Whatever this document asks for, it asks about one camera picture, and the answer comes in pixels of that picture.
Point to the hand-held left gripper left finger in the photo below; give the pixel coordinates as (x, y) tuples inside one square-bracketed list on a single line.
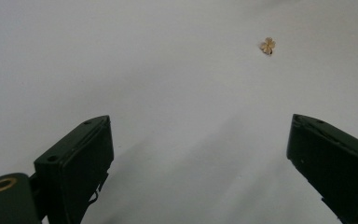
[(74, 168)]

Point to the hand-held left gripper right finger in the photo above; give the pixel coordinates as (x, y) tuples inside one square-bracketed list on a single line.
[(335, 165)]

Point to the small gold clover charm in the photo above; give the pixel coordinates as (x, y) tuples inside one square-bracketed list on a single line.
[(267, 46)]

